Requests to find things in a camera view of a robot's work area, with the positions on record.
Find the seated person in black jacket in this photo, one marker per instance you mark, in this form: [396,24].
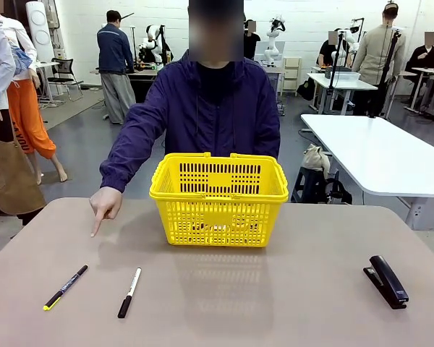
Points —
[424,58]

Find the person in navy jacket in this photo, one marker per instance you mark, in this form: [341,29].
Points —
[209,119]

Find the white drawer cabinet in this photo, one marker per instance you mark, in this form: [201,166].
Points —
[292,76]

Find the large white table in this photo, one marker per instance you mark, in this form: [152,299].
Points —
[376,152]

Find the man in beige sweater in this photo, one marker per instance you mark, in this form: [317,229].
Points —
[378,54]

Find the yellow plastic shopping basket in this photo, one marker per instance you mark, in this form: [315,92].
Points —
[217,217]

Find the slim black tripod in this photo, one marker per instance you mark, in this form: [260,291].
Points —
[334,65]

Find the figure in light blue shirt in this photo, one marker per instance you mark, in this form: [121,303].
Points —
[7,173]

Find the black stapler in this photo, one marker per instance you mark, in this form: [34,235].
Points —
[387,282]

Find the small white table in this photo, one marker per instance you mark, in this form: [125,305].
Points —
[343,81]

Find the man in blue jacket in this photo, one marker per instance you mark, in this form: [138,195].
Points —
[114,50]

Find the black highlighter pen yellow tip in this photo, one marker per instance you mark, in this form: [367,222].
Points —
[66,287]

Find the person's right hand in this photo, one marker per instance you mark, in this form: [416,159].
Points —
[106,204]

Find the beige cloth bag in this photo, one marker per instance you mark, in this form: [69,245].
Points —
[315,157]

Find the black backpack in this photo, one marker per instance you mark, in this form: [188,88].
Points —
[340,191]

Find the black step stool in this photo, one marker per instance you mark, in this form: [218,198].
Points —
[309,184]

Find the white marker black cap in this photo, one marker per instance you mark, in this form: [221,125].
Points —
[129,292]

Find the black office chair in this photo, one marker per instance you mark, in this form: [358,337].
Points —
[63,68]

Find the seated person in black shirt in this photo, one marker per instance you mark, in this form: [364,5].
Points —
[327,50]

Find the tall black tripod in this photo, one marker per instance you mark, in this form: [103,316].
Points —
[385,72]

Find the white standing air conditioner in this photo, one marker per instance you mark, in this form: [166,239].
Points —
[40,21]

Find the black bag on floor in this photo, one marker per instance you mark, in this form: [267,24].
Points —
[306,90]

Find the standing person in black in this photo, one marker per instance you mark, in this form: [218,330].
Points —
[251,45]

